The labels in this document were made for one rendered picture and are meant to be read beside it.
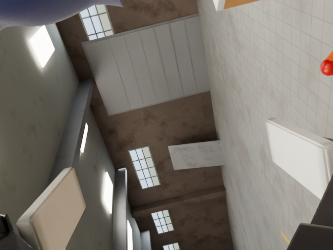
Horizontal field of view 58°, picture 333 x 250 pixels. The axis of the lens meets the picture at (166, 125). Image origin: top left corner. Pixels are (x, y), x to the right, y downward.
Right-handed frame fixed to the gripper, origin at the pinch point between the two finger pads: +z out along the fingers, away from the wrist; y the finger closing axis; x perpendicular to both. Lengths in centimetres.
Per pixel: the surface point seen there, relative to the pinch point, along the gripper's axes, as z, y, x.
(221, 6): 218, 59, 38
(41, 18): 20.6, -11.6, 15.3
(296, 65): 328, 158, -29
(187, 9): 884, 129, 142
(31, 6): 17.7, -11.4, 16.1
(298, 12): 306, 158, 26
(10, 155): 417, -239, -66
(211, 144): 985, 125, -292
